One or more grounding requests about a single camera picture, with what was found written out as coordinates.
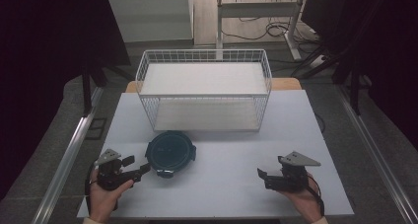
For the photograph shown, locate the black floor cables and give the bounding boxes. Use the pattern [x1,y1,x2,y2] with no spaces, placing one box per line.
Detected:
[220,16,324,44]

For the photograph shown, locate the aluminium rail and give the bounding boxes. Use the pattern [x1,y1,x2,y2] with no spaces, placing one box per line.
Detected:
[31,86,105,224]
[336,85,418,224]

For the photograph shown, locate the white power strip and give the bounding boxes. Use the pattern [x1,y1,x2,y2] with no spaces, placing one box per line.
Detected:
[309,54,330,69]

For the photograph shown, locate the black floor grille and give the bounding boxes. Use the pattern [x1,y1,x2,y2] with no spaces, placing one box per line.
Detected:
[85,117,108,141]

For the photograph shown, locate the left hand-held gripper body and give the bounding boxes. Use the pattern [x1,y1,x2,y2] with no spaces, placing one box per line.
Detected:
[94,148,135,191]

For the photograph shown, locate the black stand leg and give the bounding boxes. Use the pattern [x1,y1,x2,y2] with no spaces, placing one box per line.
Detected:
[81,61,134,117]

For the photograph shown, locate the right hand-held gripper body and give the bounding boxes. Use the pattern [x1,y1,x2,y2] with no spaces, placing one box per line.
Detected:
[275,151,321,193]

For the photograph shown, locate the dark curtain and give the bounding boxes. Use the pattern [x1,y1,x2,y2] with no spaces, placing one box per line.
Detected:
[0,0,132,200]
[301,0,418,151]

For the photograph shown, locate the dark teal round lid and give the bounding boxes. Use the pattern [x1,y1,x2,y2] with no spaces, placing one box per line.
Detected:
[145,130,197,180]

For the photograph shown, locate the white wire shelf rack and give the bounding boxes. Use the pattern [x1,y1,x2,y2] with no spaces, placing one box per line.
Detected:
[135,48,273,133]

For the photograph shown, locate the person's left hand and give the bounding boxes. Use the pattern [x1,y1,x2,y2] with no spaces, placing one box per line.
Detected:
[88,169,134,223]

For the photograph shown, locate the white metal desk frame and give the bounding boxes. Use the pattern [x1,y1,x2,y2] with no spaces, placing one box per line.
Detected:
[215,0,311,61]

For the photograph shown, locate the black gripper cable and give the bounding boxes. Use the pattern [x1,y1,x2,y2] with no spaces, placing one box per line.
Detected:
[307,175,326,218]

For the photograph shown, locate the person's right hand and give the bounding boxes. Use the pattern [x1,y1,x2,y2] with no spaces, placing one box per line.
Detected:
[279,174,325,224]

